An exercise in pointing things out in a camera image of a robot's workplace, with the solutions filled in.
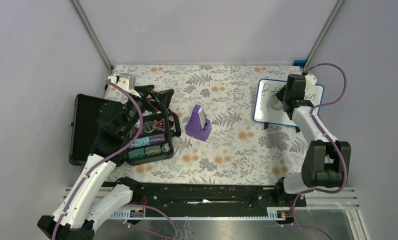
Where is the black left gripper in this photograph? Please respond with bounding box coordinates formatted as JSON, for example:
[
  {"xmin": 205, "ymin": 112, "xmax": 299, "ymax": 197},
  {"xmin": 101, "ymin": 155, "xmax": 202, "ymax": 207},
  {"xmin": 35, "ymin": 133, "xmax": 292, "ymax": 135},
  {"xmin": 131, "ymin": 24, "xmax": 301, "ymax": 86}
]
[{"xmin": 121, "ymin": 84, "xmax": 174, "ymax": 137}]

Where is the silver mesh sponge eraser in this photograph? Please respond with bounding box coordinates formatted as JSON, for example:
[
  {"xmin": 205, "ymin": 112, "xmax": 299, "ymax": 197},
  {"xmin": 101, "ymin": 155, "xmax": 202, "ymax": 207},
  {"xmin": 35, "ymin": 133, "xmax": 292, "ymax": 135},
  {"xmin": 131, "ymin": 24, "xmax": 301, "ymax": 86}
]
[{"xmin": 269, "ymin": 95, "xmax": 283, "ymax": 111}]

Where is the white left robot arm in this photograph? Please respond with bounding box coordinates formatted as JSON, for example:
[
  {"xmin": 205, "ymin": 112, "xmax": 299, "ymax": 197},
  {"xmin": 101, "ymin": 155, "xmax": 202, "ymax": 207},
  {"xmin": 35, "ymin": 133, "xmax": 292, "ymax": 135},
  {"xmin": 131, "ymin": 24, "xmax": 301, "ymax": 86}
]
[{"xmin": 37, "ymin": 85, "xmax": 174, "ymax": 240}]

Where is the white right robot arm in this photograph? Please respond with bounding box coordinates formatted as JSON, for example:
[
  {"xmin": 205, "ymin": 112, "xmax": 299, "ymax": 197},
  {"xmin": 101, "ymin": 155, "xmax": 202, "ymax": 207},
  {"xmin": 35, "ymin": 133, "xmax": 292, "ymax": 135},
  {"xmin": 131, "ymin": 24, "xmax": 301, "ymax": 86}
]
[{"xmin": 273, "ymin": 74, "xmax": 352, "ymax": 206}]

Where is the blue framed whiteboard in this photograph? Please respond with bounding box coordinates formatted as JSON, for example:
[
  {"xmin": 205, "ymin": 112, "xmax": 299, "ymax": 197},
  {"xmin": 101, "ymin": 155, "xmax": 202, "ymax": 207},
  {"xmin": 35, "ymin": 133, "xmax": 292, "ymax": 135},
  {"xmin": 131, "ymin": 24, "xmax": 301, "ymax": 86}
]
[{"xmin": 253, "ymin": 78, "xmax": 325, "ymax": 127}]

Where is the black poker chip case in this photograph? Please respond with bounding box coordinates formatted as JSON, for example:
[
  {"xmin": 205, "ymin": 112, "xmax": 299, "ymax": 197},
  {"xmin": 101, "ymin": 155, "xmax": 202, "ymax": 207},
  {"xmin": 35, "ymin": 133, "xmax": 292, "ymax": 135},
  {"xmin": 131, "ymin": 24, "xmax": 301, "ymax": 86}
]
[{"xmin": 69, "ymin": 94, "xmax": 181, "ymax": 167}]

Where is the purple wedge stand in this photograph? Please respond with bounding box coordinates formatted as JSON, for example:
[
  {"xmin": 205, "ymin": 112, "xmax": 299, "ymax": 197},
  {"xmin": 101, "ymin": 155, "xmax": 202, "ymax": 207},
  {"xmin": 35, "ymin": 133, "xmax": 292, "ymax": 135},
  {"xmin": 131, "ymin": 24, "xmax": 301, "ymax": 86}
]
[{"xmin": 185, "ymin": 104, "xmax": 212, "ymax": 142}]

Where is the floral table mat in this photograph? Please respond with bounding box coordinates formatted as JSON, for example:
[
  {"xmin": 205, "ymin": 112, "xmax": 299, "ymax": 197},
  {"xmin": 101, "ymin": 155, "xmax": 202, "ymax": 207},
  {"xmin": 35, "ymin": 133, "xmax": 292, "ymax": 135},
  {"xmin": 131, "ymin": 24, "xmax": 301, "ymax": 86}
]
[{"xmin": 107, "ymin": 65, "xmax": 308, "ymax": 185}]

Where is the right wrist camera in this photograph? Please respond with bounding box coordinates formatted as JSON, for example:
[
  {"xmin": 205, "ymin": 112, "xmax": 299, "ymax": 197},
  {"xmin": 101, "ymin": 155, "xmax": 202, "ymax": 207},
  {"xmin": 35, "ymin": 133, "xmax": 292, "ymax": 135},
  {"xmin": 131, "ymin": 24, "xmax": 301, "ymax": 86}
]
[{"xmin": 304, "ymin": 73, "xmax": 317, "ymax": 91}]

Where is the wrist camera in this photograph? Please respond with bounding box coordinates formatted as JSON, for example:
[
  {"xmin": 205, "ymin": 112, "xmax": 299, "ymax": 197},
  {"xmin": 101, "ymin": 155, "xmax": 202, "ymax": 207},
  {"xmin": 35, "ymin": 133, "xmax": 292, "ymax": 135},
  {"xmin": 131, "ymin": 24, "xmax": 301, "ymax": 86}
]
[
  {"xmin": 107, "ymin": 73, "xmax": 139, "ymax": 96},
  {"xmin": 304, "ymin": 73, "xmax": 317, "ymax": 91}
]

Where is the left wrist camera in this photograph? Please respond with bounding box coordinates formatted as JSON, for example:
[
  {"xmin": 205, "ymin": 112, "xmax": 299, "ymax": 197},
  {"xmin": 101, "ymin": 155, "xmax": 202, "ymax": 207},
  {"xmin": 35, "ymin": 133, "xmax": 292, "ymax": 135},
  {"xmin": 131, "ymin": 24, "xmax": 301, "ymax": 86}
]
[{"xmin": 107, "ymin": 73, "xmax": 139, "ymax": 96}]

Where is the blue corner bracket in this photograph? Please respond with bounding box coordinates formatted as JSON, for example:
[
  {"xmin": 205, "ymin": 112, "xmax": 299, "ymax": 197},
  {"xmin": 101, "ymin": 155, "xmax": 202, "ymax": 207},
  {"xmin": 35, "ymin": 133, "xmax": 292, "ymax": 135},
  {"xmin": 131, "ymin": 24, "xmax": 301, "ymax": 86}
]
[{"xmin": 292, "ymin": 60, "xmax": 307, "ymax": 68}]

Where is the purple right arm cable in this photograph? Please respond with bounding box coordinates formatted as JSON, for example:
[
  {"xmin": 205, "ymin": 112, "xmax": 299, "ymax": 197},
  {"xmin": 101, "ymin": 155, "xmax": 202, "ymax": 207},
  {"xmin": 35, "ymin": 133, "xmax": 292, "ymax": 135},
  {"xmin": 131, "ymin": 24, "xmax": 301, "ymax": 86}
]
[{"xmin": 303, "ymin": 62, "xmax": 349, "ymax": 195}]

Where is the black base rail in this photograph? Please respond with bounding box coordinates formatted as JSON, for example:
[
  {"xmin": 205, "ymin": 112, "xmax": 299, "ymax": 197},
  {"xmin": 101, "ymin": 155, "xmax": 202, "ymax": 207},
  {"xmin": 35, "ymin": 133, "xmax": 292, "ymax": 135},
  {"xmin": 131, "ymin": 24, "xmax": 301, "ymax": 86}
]
[{"xmin": 101, "ymin": 177, "xmax": 308, "ymax": 220}]

